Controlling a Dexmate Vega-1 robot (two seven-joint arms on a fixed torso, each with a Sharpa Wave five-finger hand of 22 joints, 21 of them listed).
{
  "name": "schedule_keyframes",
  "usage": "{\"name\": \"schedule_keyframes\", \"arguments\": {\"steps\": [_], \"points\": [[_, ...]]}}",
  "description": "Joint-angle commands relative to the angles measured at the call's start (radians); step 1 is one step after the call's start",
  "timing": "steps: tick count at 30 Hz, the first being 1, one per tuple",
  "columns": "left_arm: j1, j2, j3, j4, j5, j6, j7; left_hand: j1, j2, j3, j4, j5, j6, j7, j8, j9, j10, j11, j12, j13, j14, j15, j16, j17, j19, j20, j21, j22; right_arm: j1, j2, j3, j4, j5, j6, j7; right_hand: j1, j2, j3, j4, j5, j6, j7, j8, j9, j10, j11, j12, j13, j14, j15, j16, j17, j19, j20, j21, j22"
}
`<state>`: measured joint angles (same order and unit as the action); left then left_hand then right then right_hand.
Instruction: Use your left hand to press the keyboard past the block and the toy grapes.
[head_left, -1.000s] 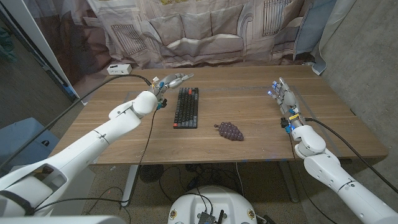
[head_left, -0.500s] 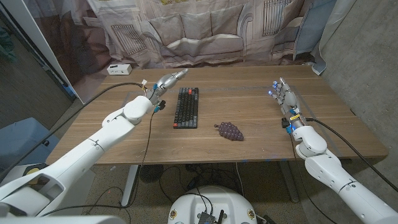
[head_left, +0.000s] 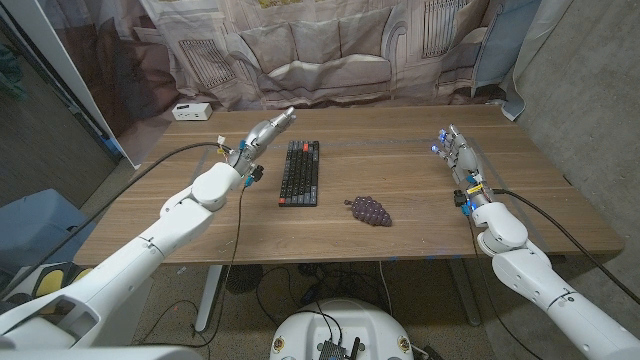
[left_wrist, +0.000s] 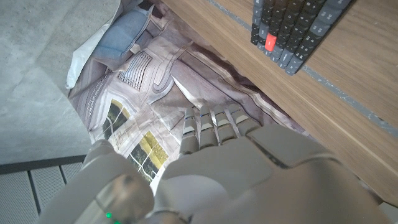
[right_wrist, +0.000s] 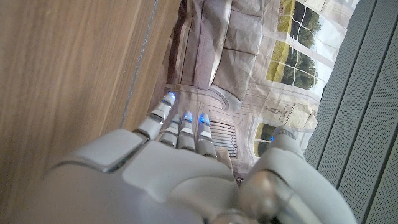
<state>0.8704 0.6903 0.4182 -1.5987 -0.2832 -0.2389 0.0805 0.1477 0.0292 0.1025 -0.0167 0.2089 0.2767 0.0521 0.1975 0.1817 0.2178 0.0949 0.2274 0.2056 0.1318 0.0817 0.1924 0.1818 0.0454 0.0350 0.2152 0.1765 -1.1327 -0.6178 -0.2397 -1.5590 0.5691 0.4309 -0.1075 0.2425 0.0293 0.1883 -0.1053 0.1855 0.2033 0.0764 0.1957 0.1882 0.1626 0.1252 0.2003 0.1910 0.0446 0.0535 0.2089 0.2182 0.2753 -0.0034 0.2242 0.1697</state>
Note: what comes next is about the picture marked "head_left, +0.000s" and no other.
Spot blue plastic bin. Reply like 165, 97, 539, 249
0, 188, 96, 276

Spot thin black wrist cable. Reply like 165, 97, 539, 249
132, 185, 247, 349
466, 214, 545, 360

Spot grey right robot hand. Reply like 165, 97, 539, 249
430, 123, 494, 217

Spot printed sofa room backdrop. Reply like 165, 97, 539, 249
37, 0, 544, 167

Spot pale grey cloth sheet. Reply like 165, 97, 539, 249
499, 0, 576, 121

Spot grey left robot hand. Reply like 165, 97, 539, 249
227, 105, 298, 189

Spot black mechanical keyboard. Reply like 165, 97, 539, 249
277, 140, 321, 208

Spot purple toy grapes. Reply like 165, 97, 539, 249
343, 195, 394, 228

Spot thin black left wrist cable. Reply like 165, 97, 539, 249
132, 185, 247, 349

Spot black round floor fan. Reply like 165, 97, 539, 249
223, 264, 265, 295

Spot black torso electronics module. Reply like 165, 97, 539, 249
317, 337, 362, 360

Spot grey table leg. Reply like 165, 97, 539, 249
447, 258, 482, 326

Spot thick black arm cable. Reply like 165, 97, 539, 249
0, 142, 232, 301
492, 188, 640, 306

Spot grey tape outline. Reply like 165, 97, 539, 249
149, 137, 551, 259

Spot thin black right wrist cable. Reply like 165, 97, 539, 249
466, 214, 545, 360

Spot white panel frame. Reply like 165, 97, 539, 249
0, 0, 140, 169

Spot white power strip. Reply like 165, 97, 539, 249
171, 102, 213, 122

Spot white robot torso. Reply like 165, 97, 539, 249
269, 298, 415, 360

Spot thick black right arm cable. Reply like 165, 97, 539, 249
492, 188, 640, 306

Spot white table leg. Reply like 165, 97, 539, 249
194, 264, 224, 331

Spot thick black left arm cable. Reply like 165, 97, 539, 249
0, 142, 232, 301

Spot black floor cable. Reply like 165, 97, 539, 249
253, 264, 301, 327

